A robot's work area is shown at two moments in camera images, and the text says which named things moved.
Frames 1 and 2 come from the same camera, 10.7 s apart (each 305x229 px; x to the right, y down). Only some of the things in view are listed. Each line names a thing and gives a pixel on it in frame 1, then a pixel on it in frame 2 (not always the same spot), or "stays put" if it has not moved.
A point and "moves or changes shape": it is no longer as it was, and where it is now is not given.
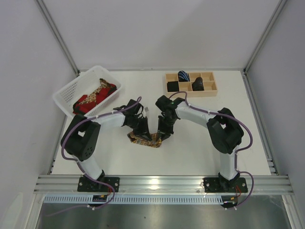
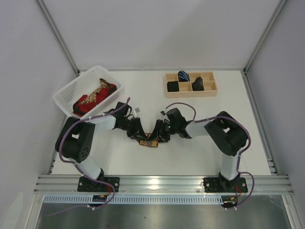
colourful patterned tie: x=155 y=141 moves or changes shape
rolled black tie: x=173 y=86 stays put
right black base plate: x=223 y=185 stays put
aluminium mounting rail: x=256 y=184 stays put
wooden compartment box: x=178 y=95 → x=209 y=85
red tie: x=80 y=109 stays put
